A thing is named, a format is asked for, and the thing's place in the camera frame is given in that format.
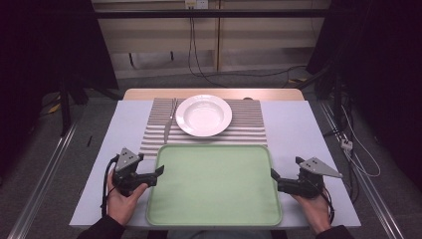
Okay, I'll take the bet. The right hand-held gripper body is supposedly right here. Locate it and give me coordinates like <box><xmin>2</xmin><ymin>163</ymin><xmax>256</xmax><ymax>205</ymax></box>
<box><xmin>277</xmin><ymin>156</ymin><xmax>343</xmax><ymax>199</ymax></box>

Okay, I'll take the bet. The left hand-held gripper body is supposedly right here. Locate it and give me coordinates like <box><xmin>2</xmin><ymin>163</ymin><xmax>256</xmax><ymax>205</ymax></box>
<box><xmin>111</xmin><ymin>147</ymin><xmax>158</xmax><ymax>197</ymax></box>

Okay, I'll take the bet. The silver fork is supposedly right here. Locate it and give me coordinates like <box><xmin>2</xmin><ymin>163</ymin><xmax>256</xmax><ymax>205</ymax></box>
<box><xmin>163</xmin><ymin>98</ymin><xmax>179</xmax><ymax>145</ymax></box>

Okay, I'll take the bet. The green tray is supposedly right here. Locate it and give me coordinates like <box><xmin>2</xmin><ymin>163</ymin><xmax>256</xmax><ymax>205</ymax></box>
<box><xmin>145</xmin><ymin>143</ymin><xmax>284</xmax><ymax>227</ymax></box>

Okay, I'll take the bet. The white plate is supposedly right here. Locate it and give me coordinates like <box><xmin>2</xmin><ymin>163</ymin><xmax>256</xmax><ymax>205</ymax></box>
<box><xmin>174</xmin><ymin>94</ymin><xmax>233</xmax><ymax>138</ymax></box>

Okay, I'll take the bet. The person's left hand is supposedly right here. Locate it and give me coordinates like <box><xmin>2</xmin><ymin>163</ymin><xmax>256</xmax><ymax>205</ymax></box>
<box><xmin>106</xmin><ymin>170</ymin><xmax>149</xmax><ymax>227</ymax></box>

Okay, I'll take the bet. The person's right hand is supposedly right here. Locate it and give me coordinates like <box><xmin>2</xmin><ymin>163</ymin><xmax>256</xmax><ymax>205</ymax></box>
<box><xmin>291</xmin><ymin>192</ymin><xmax>332</xmax><ymax>236</ymax></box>

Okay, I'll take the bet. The striped placemat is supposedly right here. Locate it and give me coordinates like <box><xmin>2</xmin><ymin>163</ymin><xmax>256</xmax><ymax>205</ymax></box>
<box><xmin>138</xmin><ymin>97</ymin><xmax>269</xmax><ymax>158</ymax></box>

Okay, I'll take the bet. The black stand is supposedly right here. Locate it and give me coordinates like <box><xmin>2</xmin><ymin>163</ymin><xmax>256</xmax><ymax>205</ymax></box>
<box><xmin>59</xmin><ymin>79</ymin><xmax>90</xmax><ymax>137</ymax></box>

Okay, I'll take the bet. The black horizontal bar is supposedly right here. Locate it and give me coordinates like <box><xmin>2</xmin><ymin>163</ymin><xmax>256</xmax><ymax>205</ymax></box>
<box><xmin>94</xmin><ymin>9</ymin><xmax>329</xmax><ymax>19</ymax></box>

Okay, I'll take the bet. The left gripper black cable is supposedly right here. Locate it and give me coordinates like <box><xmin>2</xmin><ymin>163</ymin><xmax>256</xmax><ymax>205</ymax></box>
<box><xmin>101</xmin><ymin>154</ymin><xmax>119</xmax><ymax>218</ymax></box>

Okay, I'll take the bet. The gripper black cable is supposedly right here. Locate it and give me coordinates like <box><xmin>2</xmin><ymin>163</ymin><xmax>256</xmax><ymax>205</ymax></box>
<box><xmin>320</xmin><ymin>185</ymin><xmax>336</xmax><ymax>225</ymax></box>
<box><xmin>101</xmin><ymin>154</ymin><xmax>119</xmax><ymax>218</ymax></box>

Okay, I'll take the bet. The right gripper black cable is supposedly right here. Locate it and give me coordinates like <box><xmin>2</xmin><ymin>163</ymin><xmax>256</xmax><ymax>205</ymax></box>
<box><xmin>320</xmin><ymin>185</ymin><xmax>336</xmax><ymax>225</ymax></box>

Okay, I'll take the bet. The white cable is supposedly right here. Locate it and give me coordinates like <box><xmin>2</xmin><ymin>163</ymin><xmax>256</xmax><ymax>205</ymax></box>
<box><xmin>340</xmin><ymin>105</ymin><xmax>382</xmax><ymax>178</ymax></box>

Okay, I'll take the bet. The black hanging cable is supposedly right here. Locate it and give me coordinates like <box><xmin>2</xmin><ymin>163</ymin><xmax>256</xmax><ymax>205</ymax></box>
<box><xmin>187</xmin><ymin>16</ymin><xmax>230</xmax><ymax>89</ymax></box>

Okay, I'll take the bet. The wall socket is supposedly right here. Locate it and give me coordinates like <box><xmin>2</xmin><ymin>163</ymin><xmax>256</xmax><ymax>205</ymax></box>
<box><xmin>184</xmin><ymin>0</ymin><xmax>209</xmax><ymax>10</ymax></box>

